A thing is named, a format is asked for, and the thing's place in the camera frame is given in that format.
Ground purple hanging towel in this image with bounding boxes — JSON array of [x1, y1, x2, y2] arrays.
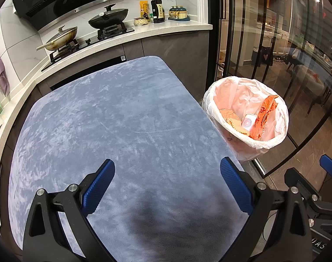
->
[[0, 48, 11, 97]]

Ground beige wok with lid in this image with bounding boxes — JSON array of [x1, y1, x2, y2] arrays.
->
[[36, 25, 78, 51]]

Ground ceramic condiment jar set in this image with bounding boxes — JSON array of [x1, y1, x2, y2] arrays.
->
[[169, 5, 191, 22]]

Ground black framed glass door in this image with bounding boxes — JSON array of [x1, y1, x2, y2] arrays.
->
[[215, 0, 332, 178]]

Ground black built-in appliance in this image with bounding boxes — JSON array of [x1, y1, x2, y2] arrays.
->
[[50, 55, 127, 90]]

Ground black wok with lid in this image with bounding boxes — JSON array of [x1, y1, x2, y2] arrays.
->
[[88, 4, 129, 29]]

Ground trash bin with white liner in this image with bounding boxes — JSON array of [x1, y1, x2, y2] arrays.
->
[[202, 77, 289, 162]]

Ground white kitchen countertop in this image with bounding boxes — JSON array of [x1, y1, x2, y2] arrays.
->
[[0, 19, 213, 156]]

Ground blue-grey plush table cover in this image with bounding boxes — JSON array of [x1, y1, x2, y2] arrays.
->
[[8, 56, 249, 262]]

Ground yellow seasoning packet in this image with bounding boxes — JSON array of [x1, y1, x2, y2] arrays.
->
[[139, 0, 151, 19]]

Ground dark soy sauce bottle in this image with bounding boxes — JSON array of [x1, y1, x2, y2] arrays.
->
[[150, 0, 165, 24]]

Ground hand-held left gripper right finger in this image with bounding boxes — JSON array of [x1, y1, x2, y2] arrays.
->
[[220, 157, 315, 262]]

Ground black bag with heart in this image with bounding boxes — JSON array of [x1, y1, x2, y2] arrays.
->
[[260, 46, 273, 66]]

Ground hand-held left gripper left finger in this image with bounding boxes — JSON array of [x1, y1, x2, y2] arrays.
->
[[22, 158, 115, 262]]

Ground pink floral paper cup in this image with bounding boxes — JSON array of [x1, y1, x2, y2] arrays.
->
[[242, 114, 257, 131]]

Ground orange snack wrapper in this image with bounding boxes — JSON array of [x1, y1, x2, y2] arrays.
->
[[249, 95, 279, 141]]

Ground black gas stove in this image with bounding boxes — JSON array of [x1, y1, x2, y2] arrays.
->
[[41, 24, 135, 72]]

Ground dark grey kitchen cabinet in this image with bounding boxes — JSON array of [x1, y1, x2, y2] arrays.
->
[[125, 30, 210, 93]]

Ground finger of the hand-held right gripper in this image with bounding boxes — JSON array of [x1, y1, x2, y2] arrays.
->
[[320, 154, 332, 176], [284, 168, 322, 206]]

